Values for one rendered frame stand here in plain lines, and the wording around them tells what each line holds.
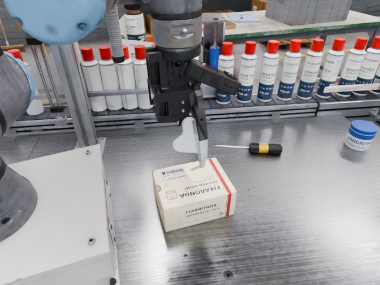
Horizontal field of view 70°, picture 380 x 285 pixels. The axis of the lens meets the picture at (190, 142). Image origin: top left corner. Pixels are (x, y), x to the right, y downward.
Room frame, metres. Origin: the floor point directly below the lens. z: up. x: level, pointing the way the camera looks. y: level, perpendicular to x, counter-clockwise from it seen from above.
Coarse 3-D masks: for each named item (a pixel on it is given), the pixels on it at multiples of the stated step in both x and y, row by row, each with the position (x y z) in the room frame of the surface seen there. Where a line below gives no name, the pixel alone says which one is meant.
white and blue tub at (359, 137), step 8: (360, 120) 0.71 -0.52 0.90; (352, 128) 0.68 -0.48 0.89; (360, 128) 0.66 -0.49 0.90; (368, 128) 0.66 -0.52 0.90; (376, 128) 0.66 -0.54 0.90; (352, 136) 0.67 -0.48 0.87; (360, 136) 0.65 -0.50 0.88; (368, 136) 0.65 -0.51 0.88; (352, 144) 0.66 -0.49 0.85; (360, 144) 0.65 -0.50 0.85; (368, 144) 0.65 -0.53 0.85
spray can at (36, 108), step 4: (8, 52) 0.78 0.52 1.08; (12, 52) 0.78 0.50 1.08; (16, 52) 0.78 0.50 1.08; (16, 56) 0.78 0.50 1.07; (20, 56) 0.79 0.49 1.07; (28, 64) 0.80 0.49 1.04; (36, 88) 0.80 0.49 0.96; (36, 92) 0.79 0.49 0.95; (36, 100) 0.78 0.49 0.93; (40, 100) 0.80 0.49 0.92; (32, 104) 0.77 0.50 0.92; (36, 104) 0.78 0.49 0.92; (40, 104) 0.79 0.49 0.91; (28, 108) 0.77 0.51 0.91; (32, 108) 0.77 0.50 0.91; (36, 108) 0.77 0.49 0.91; (40, 108) 0.78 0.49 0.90; (28, 112) 0.77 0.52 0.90; (32, 112) 0.77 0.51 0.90; (36, 112) 0.77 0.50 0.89; (40, 112) 0.78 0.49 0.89
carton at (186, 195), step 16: (208, 160) 0.51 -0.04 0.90; (160, 176) 0.46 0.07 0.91; (176, 176) 0.46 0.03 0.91; (192, 176) 0.46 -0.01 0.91; (208, 176) 0.46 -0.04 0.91; (224, 176) 0.46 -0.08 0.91; (160, 192) 0.41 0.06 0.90; (176, 192) 0.41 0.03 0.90; (192, 192) 0.41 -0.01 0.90; (208, 192) 0.41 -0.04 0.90; (224, 192) 0.41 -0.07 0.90; (160, 208) 0.40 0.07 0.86; (176, 208) 0.37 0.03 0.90; (192, 208) 0.38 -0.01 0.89; (208, 208) 0.39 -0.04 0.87; (224, 208) 0.40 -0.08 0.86; (176, 224) 0.37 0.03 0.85; (192, 224) 0.38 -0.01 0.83
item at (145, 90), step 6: (102, 90) 0.79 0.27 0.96; (108, 90) 0.79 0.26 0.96; (114, 90) 0.79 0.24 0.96; (120, 90) 0.79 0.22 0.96; (126, 90) 0.79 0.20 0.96; (132, 90) 0.79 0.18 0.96; (138, 90) 0.79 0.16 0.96; (144, 90) 0.79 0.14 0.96; (150, 90) 0.80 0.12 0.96; (36, 96) 0.75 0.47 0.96; (42, 96) 0.75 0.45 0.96; (54, 96) 0.76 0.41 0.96; (60, 96) 0.76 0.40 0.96; (90, 96) 0.77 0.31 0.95; (96, 96) 0.77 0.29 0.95
